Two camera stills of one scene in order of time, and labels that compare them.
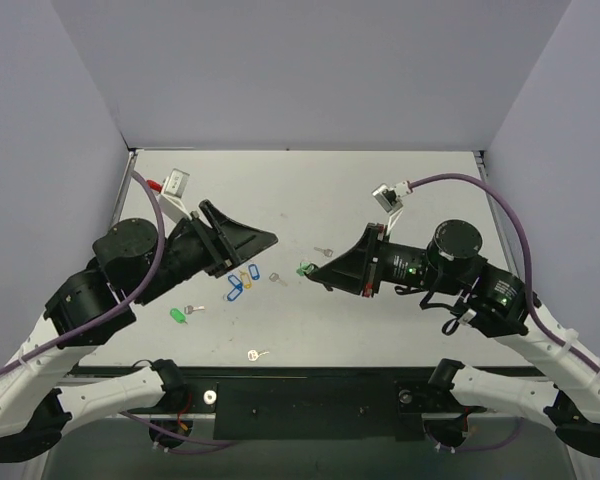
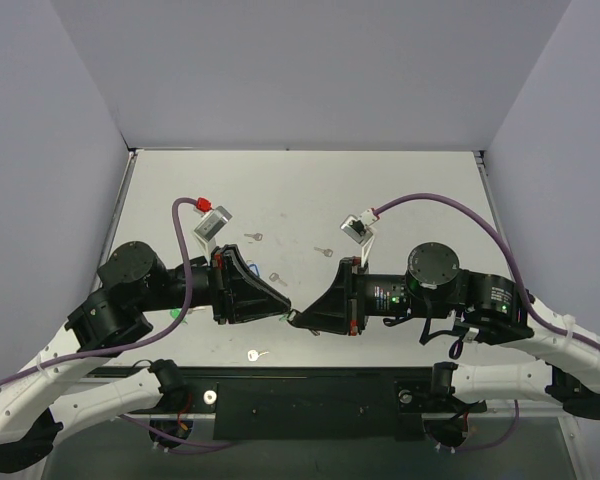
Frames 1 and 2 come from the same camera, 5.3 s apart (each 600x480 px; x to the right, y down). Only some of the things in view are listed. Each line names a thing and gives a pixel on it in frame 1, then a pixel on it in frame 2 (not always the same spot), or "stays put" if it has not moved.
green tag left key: x=178 y=315 stays put
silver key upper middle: x=328 y=252 stays put
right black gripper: x=371 y=260 to x=357 y=296
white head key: x=253 y=355 stays put
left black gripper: x=209 y=245 to x=218 y=288
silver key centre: x=274 y=277 stays put
